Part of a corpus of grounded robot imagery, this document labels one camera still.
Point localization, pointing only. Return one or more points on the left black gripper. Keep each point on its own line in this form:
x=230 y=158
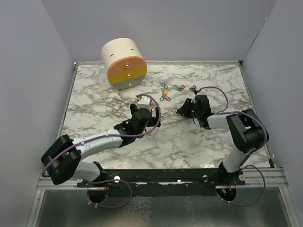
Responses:
x=155 y=121

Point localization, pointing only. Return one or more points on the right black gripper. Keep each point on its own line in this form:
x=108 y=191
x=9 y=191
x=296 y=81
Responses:
x=183 y=110

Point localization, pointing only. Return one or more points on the orange S carabiner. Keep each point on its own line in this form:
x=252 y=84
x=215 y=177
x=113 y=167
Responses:
x=153 y=108

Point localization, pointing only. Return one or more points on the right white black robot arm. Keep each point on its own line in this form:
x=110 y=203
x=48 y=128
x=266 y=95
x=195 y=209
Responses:
x=248 y=133

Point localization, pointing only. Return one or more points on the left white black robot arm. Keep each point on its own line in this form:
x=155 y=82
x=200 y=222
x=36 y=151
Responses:
x=64 y=160

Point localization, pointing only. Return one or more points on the round three-drawer storage box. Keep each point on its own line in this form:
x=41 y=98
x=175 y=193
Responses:
x=124 y=63

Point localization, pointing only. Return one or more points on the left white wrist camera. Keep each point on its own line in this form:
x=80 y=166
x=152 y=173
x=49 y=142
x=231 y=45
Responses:
x=144 y=102

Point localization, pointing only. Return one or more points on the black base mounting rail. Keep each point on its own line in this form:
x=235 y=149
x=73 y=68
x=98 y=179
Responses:
x=163 y=182

